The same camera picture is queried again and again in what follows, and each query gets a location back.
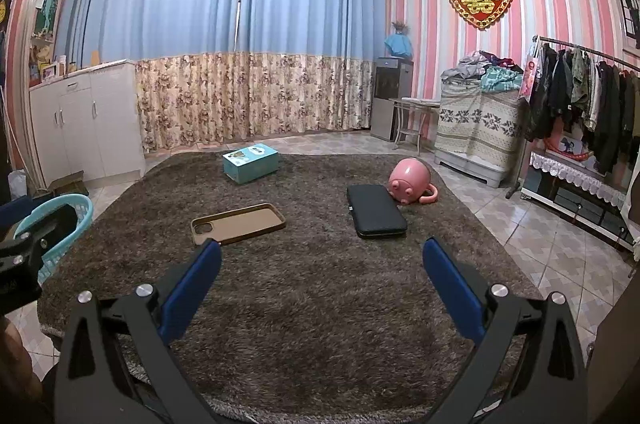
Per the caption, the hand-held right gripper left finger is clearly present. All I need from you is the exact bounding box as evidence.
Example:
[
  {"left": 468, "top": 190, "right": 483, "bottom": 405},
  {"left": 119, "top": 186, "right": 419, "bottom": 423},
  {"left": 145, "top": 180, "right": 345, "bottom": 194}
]
[{"left": 54, "top": 239, "right": 223, "bottom": 424}]

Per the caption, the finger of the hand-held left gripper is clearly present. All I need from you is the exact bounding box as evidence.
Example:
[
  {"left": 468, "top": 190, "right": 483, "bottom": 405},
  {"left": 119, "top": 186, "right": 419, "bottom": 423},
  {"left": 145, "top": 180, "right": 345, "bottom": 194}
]
[
  {"left": 0, "top": 196, "right": 36, "bottom": 229},
  {"left": 30, "top": 203, "right": 81, "bottom": 251}
]

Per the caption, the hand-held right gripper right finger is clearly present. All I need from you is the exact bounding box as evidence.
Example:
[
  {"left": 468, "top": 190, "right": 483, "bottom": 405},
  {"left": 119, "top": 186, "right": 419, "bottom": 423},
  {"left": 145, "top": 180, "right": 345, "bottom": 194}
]
[{"left": 422, "top": 237, "right": 588, "bottom": 424}]

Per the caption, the teal plastic laundry basket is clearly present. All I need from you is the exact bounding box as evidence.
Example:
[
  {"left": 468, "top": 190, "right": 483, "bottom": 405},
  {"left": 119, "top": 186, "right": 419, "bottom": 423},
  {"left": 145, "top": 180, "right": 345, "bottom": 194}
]
[{"left": 14, "top": 194, "right": 94, "bottom": 282}]

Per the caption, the person's left forearm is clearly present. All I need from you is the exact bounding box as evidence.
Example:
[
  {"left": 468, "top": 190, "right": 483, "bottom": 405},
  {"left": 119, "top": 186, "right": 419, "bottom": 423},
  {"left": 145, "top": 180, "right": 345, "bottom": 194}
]
[{"left": 0, "top": 316, "right": 43, "bottom": 405}]

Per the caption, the white plastic bag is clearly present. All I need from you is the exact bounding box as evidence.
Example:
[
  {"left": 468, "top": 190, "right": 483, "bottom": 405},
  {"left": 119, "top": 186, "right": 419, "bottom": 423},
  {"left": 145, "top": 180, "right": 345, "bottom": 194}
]
[{"left": 9, "top": 169, "right": 28, "bottom": 205}]

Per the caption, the small wooden stool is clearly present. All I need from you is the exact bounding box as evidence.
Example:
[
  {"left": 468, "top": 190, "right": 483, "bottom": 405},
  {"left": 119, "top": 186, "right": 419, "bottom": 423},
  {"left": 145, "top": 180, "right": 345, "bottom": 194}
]
[{"left": 47, "top": 171, "right": 91, "bottom": 197}]

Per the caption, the brown phone case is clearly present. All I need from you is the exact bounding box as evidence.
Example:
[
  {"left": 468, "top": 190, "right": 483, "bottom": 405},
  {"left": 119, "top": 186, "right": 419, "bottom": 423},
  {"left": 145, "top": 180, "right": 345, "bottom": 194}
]
[{"left": 191, "top": 203, "right": 287, "bottom": 247}]

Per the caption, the black rectangular case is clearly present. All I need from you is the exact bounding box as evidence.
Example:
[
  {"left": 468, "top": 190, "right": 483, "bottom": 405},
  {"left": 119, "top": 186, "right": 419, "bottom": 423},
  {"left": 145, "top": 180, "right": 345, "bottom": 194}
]
[{"left": 346, "top": 184, "right": 408, "bottom": 239}]

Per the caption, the white cabinet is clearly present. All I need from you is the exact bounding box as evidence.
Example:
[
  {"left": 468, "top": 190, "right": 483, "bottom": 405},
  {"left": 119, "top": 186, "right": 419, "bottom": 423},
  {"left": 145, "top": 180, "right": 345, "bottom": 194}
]
[{"left": 29, "top": 60, "right": 147, "bottom": 189}]

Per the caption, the pink pig-shaped cup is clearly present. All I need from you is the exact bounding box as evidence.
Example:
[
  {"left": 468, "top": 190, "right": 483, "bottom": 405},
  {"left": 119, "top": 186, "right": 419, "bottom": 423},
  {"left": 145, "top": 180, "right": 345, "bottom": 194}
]
[{"left": 388, "top": 158, "right": 440, "bottom": 205}]

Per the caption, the teal cardboard box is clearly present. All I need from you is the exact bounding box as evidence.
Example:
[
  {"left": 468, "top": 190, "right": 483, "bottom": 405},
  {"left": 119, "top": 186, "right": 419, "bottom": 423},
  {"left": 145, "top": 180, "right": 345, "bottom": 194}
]
[{"left": 222, "top": 143, "right": 280, "bottom": 185}]

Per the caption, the low black media stand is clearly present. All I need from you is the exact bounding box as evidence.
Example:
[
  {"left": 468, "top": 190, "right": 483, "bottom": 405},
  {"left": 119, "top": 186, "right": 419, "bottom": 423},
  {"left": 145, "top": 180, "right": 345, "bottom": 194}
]
[{"left": 520, "top": 151, "right": 640, "bottom": 252}]

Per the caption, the cloth-covered storage chest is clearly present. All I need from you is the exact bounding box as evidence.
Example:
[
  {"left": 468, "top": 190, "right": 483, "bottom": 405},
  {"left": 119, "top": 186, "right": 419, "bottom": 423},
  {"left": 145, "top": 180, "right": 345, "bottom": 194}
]
[{"left": 433, "top": 81, "right": 526, "bottom": 189}]

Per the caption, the brown wooden furniture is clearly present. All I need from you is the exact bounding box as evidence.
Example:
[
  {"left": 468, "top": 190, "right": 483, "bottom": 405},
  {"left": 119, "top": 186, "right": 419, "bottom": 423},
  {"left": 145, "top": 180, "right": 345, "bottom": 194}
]
[{"left": 585, "top": 264, "right": 640, "bottom": 400}]

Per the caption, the white lace cloth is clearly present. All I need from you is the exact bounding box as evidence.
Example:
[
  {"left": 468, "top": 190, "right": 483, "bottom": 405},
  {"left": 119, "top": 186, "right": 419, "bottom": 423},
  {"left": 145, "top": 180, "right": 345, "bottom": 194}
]
[{"left": 530, "top": 151, "right": 631, "bottom": 209}]

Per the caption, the small metal side table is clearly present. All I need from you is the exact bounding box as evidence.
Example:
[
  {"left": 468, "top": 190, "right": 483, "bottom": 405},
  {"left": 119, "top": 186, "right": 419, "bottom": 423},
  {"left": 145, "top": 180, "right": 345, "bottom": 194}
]
[{"left": 391, "top": 98, "right": 442, "bottom": 155}]

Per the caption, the grey water dispenser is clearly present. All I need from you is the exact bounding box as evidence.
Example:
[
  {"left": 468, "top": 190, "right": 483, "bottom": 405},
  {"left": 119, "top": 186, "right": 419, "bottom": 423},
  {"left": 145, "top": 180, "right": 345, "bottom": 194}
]
[{"left": 370, "top": 56, "right": 415, "bottom": 142}]

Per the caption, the row of hanging clothes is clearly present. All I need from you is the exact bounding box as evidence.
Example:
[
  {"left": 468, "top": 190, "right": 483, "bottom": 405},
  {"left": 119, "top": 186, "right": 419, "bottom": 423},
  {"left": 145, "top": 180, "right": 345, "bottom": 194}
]
[{"left": 522, "top": 41, "right": 640, "bottom": 177}]

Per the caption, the pile of clothes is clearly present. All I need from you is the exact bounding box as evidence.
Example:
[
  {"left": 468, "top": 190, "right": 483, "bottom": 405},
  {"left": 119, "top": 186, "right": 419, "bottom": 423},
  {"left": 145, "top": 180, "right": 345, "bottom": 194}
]
[{"left": 441, "top": 50, "right": 525, "bottom": 93}]

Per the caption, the blue floral curtain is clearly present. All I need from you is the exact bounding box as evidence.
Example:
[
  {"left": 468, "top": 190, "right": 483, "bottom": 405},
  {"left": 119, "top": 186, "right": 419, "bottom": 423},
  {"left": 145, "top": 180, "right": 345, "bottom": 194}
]
[
  {"left": 235, "top": 0, "right": 388, "bottom": 139},
  {"left": 55, "top": 0, "right": 251, "bottom": 155}
]

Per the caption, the pink printed hanging bag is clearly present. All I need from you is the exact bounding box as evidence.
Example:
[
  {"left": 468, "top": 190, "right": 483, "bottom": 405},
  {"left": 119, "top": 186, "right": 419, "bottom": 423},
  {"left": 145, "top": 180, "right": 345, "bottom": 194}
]
[{"left": 517, "top": 54, "right": 541, "bottom": 99}]

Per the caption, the blue bottle cover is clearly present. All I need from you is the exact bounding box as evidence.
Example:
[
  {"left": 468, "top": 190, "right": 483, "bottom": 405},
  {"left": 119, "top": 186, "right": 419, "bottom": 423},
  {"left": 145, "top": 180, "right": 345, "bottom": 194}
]
[{"left": 384, "top": 34, "right": 415, "bottom": 59}]

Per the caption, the metal clothes rack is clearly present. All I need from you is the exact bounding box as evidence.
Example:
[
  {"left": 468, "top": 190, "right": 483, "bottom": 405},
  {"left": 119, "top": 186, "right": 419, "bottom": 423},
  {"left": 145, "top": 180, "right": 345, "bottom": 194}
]
[{"left": 505, "top": 34, "right": 640, "bottom": 199}]

